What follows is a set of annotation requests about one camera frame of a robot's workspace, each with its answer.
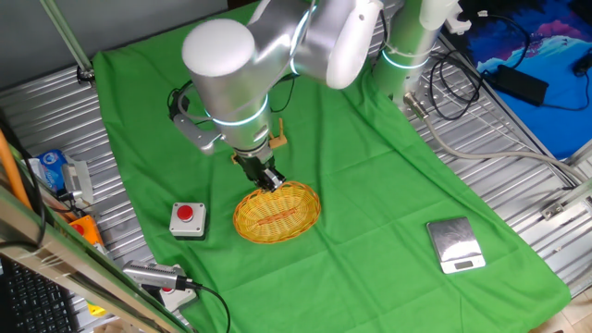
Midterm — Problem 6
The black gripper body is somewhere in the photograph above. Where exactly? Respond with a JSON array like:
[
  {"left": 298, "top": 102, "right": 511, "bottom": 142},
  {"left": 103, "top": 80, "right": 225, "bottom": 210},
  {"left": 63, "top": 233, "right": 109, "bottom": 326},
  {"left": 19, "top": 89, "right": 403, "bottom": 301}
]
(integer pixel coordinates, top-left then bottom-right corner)
[{"left": 236, "top": 150, "right": 278, "bottom": 183}]

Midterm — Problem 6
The yellow orange woven basket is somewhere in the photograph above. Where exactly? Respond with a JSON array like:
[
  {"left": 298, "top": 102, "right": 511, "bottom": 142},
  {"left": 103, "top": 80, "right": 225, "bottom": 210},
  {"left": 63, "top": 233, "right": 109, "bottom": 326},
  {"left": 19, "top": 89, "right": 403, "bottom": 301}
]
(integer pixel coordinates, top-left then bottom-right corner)
[{"left": 232, "top": 179, "right": 322, "bottom": 245}]

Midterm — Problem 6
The wooden peg dish rack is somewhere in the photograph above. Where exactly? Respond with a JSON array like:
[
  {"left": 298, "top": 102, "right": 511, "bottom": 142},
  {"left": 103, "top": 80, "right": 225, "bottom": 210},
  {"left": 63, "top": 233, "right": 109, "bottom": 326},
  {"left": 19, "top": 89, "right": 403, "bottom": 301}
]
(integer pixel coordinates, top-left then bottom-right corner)
[{"left": 229, "top": 117, "right": 289, "bottom": 166}]

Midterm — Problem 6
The grey box red mushroom button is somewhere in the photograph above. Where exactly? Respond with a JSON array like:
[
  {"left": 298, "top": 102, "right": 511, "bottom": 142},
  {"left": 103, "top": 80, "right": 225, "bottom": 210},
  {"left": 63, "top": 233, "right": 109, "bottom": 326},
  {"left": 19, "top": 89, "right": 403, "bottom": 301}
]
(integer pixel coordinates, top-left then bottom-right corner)
[{"left": 168, "top": 201, "right": 207, "bottom": 240}]

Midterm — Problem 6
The green cloth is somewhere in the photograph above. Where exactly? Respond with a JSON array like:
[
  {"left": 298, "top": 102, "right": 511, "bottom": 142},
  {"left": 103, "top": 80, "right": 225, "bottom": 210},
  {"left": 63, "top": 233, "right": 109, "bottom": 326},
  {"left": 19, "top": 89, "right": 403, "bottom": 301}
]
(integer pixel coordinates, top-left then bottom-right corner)
[{"left": 92, "top": 0, "right": 573, "bottom": 333}]

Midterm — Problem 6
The grey box flat red button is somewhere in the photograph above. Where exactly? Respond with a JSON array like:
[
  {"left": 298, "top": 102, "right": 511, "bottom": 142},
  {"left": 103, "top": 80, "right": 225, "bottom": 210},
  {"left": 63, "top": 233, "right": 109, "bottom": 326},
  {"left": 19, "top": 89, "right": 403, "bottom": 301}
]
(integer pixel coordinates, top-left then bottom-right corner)
[{"left": 159, "top": 285, "right": 199, "bottom": 312}]

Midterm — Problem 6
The orange box red button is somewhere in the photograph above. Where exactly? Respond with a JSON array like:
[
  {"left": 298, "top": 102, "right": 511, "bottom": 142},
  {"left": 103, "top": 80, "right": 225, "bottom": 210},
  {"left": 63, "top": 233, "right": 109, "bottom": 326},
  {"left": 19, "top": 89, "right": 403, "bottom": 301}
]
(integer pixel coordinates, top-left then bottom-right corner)
[{"left": 68, "top": 215, "right": 105, "bottom": 246}]

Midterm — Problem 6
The silver kitchen scale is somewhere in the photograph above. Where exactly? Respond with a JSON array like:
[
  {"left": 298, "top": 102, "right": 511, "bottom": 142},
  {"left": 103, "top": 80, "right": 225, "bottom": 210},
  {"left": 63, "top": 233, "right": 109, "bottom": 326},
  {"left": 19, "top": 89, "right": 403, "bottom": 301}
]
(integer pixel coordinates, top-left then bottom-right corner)
[{"left": 425, "top": 216, "right": 487, "bottom": 275}]

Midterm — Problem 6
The blue tissue pack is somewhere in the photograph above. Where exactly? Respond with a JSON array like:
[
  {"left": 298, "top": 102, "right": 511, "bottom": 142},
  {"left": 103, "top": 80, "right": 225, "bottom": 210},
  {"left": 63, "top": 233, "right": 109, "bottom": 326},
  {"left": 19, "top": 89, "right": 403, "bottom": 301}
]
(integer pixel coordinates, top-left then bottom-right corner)
[{"left": 35, "top": 148, "right": 70, "bottom": 193}]

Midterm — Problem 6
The green metal pole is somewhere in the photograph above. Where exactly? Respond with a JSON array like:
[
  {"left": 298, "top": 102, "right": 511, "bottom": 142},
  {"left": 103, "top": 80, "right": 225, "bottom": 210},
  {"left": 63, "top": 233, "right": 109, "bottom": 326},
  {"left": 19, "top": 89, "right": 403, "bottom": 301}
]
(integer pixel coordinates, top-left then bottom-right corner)
[{"left": 39, "top": 0, "right": 96, "bottom": 87}]

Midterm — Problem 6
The orange tube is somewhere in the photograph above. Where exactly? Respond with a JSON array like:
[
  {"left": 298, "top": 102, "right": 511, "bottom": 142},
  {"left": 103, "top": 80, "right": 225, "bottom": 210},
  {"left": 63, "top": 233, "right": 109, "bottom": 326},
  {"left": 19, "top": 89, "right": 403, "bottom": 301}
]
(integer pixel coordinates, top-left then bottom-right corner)
[{"left": 0, "top": 129, "right": 33, "bottom": 210}]

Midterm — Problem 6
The black keyboard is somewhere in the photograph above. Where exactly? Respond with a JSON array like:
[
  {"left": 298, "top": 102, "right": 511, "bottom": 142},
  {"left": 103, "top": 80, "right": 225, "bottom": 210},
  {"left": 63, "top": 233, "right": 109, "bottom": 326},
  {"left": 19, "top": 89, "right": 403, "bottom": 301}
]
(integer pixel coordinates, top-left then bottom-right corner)
[{"left": 0, "top": 257, "right": 79, "bottom": 333}]

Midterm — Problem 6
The black power adapter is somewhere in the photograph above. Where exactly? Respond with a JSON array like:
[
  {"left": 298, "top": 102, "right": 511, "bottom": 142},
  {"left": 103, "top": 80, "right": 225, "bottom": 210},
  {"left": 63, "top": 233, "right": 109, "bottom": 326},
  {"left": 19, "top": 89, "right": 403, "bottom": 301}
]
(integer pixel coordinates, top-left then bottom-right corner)
[{"left": 483, "top": 63, "right": 550, "bottom": 107}]

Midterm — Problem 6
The blue printed mat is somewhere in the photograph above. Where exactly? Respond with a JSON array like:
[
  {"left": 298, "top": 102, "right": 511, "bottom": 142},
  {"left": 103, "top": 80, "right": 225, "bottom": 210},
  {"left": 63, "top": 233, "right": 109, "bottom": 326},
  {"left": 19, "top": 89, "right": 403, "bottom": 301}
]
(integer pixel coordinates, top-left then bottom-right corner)
[{"left": 462, "top": 0, "right": 592, "bottom": 161}]

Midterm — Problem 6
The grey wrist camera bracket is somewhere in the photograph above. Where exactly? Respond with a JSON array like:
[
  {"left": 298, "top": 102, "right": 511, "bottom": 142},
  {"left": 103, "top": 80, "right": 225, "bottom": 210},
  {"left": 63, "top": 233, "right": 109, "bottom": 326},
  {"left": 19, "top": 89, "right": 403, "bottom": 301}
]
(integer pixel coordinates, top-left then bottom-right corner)
[{"left": 167, "top": 85, "right": 223, "bottom": 156}]

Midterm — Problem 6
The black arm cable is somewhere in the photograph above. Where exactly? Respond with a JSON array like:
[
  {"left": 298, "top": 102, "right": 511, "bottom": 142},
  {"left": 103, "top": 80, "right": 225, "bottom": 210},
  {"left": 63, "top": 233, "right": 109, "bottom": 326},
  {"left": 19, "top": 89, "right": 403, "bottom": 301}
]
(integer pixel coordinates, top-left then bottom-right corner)
[{"left": 269, "top": 73, "right": 298, "bottom": 115}]

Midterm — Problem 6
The black camera cable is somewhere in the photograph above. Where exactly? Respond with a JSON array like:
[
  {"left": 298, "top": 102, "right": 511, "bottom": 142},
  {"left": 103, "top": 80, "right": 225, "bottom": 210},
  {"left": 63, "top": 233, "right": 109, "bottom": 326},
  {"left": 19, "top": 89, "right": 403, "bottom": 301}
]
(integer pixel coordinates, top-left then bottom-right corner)
[{"left": 178, "top": 279, "right": 232, "bottom": 333}]

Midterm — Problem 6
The slim silver camera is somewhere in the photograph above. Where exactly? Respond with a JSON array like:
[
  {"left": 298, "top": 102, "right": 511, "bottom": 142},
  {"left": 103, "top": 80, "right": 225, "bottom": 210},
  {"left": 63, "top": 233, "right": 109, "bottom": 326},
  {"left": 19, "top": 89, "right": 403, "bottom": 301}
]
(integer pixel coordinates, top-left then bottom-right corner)
[{"left": 122, "top": 260, "right": 203, "bottom": 292}]

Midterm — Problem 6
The ribbed silver depth camera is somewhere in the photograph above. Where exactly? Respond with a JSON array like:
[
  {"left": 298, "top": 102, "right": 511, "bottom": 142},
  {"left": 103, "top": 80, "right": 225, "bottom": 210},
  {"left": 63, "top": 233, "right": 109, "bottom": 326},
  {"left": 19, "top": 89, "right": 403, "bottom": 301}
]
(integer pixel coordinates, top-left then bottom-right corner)
[{"left": 61, "top": 159, "right": 94, "bottom": 205}]

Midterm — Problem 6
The black base cable bundle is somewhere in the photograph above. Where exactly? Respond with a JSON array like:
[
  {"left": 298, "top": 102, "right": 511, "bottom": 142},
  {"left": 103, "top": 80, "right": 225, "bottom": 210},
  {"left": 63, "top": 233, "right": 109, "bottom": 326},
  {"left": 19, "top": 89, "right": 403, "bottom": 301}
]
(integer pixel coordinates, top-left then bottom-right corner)
[{"left": 427, "top": 49, "right": 487, "bottom": 122}]

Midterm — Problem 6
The thick grey robot cable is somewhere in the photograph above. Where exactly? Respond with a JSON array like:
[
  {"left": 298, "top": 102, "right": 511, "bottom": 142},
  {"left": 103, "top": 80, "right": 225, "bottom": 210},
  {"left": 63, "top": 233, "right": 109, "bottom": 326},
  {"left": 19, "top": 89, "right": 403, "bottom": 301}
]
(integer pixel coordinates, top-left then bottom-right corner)
[{"left": 402, "top": 91, "right": 587, "bottom": 187}]

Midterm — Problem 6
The metal frame beam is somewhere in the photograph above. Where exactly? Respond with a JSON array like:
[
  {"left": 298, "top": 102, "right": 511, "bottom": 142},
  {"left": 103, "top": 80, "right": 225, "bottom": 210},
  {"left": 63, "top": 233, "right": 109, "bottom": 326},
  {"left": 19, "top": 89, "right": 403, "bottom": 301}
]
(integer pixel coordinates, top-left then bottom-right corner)
[{"left": 0, "top": 184, "right": 191, "bottom": 333}]

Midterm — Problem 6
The black adapter cable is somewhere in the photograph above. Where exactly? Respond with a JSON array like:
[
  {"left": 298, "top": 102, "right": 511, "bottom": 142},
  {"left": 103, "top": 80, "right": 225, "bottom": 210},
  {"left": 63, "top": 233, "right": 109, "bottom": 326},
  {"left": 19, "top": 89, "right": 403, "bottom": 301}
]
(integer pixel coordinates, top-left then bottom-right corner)
[{"left": 477, "top": 10, "right": 534, "bottom": 71}]

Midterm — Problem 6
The aluminium profile bracket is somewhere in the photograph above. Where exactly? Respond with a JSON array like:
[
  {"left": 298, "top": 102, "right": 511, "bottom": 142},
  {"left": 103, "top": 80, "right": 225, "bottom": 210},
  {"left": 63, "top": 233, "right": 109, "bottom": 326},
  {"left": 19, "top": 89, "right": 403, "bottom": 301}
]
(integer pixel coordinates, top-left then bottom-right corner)
[{"left": 539, "top": 178, "right": 592, "bottom": 222}]

